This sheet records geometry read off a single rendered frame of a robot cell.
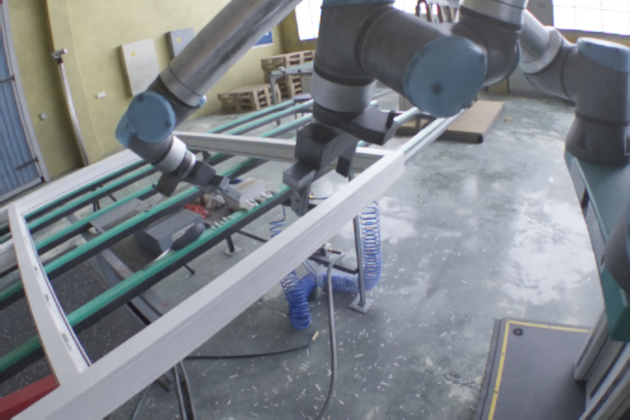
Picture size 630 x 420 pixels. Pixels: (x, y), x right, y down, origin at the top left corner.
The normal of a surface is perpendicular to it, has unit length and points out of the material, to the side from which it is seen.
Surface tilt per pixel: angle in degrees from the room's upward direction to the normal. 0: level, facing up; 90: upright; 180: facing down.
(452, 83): 115
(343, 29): 76
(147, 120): 93
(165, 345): 90
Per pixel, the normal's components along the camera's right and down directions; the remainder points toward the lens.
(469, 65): 0.52, 0.63
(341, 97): -0.11, 0.67
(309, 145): -0.60, 0.50
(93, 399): 0.78, 0.15
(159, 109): 0.04, 0.44
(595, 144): -0.81, 0.00
